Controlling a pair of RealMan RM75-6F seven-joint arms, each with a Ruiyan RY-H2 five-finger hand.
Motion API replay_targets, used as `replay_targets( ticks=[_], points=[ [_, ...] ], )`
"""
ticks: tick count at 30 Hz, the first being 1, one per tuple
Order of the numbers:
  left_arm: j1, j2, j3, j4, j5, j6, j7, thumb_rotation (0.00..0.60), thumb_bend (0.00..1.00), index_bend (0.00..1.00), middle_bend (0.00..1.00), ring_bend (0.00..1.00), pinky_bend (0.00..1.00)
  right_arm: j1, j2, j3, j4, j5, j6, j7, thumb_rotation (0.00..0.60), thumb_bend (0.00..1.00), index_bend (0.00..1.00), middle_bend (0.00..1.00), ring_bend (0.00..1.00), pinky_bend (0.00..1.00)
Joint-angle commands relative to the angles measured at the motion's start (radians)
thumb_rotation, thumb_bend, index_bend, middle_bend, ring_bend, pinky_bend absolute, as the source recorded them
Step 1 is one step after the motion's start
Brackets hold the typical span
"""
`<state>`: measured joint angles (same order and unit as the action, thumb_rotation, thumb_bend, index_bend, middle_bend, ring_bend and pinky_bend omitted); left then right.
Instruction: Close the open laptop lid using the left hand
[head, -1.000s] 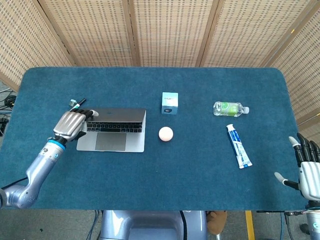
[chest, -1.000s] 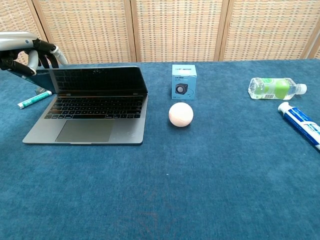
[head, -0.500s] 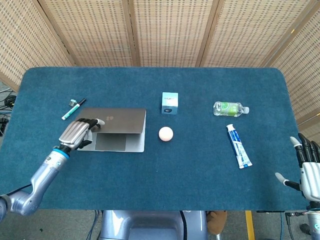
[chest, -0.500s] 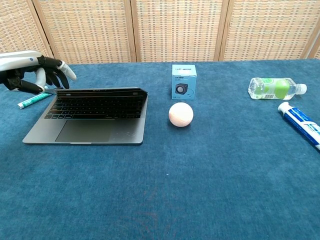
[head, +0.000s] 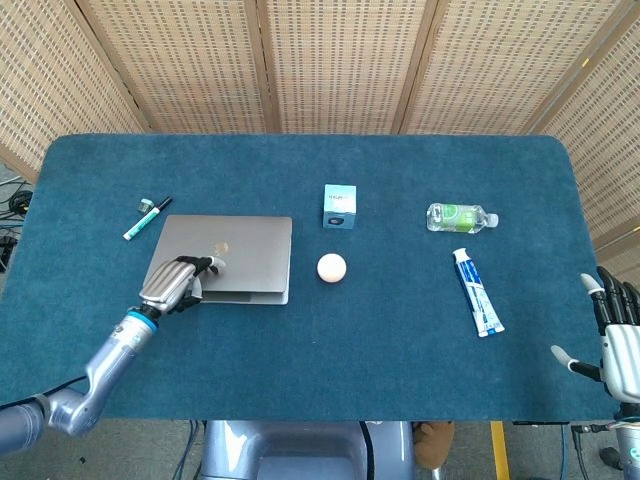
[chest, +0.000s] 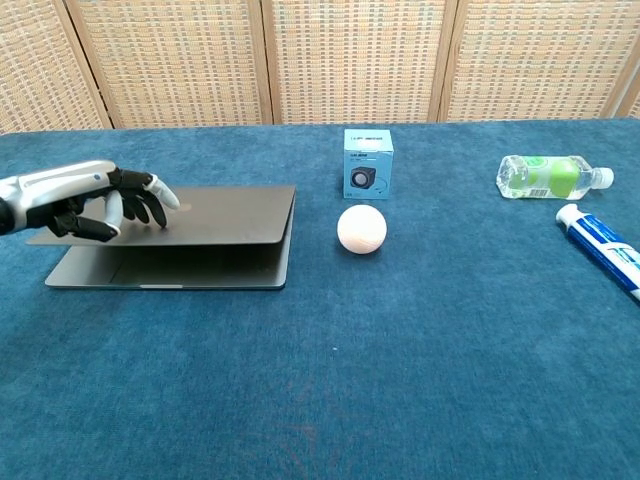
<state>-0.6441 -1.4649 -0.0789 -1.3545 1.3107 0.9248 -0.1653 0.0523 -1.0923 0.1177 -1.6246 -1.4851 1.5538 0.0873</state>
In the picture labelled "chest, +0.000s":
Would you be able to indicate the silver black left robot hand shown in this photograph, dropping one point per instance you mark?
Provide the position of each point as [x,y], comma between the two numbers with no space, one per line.
[60,190]

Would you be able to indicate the grey laptop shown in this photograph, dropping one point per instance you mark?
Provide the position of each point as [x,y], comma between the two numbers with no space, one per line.
[225,215]

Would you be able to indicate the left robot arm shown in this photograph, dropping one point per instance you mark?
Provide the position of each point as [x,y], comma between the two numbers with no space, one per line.
[4,217]

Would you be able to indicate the woven rattan screen panel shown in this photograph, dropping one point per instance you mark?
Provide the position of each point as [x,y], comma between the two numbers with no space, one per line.
[170,60]
[535,60]
[35,65]
[360,60]

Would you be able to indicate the pale pink ball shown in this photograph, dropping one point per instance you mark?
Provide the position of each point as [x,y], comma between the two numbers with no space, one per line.
[362,229]

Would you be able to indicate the light blue speaker box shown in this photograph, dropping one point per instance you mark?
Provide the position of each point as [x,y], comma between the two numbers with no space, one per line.
[368,165]

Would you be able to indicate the blue table cloth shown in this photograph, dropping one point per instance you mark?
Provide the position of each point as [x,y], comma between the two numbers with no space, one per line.
[320,375]

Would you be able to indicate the clear bottle with green label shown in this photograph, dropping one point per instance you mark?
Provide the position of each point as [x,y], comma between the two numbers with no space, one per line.
[545,177]

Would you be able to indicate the blue and white toothpaste tube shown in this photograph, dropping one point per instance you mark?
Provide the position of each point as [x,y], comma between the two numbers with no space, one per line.
[600,240]

